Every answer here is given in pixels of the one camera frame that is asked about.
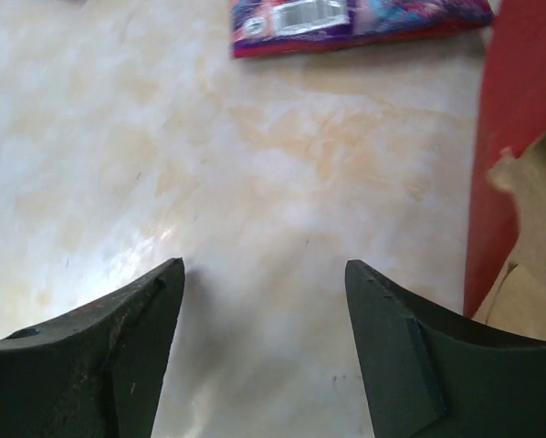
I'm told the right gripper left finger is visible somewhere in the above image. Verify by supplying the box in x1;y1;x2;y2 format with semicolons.
0;259;184;438

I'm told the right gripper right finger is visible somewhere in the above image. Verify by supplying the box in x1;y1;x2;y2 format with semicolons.
345;260;546;437

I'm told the red brown paper bag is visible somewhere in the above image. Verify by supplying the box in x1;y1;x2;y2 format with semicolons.
463;1;546;341

